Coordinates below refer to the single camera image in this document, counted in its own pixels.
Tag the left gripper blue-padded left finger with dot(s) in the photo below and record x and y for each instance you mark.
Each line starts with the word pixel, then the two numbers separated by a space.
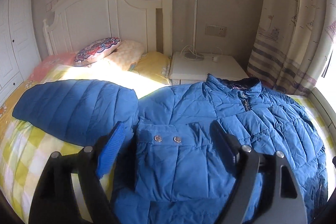
pixel 54 200

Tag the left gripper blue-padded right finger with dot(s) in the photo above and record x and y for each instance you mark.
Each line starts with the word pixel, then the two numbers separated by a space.
pixel 280 198

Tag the blue puffer down jacket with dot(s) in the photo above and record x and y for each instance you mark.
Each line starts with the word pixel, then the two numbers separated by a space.
pixel 217 151

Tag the yellow checkered bed quilt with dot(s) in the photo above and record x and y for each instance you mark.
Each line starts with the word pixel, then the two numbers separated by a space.
pixel 34 155

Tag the pink pillow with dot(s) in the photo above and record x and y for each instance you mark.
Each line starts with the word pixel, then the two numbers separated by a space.
pixel 41 70

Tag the white bedside table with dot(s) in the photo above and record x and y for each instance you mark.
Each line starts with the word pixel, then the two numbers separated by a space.
pixel 183 71

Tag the slim white desk lamp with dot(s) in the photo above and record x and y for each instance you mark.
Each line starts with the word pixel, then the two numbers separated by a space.
pixel 191 52

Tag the white wardrobe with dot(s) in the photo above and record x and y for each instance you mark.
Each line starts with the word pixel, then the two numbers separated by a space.
pixel 19 50

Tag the floral patterned pillow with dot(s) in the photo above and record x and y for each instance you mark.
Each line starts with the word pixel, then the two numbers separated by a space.
pixel 96 51

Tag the patterned cream curtain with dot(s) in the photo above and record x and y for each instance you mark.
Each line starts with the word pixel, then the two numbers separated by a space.
pixel 293 44

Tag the cream dotted pillow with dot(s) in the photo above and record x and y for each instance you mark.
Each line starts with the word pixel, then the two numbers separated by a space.
pixel 129 52

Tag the yellow pillow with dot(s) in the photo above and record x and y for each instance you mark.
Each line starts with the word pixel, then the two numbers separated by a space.
pixel 154 66

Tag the white wooden headboard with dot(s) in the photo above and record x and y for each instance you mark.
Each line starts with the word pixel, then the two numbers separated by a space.
pixel 77 23

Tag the wall power socket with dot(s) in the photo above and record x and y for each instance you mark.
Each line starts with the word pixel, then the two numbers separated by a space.
pixel 215 30

